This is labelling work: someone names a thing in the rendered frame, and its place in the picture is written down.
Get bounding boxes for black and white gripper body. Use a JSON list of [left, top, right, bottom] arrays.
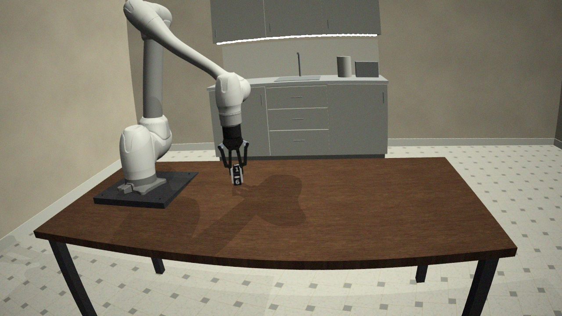
[[222, 124, 243, 150]]

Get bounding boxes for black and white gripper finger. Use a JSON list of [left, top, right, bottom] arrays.
[[218, 143, 234, 183], [235, 141, 249, 183]]

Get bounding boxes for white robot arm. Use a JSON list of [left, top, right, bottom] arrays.
[[117, 0, 251, 195]]

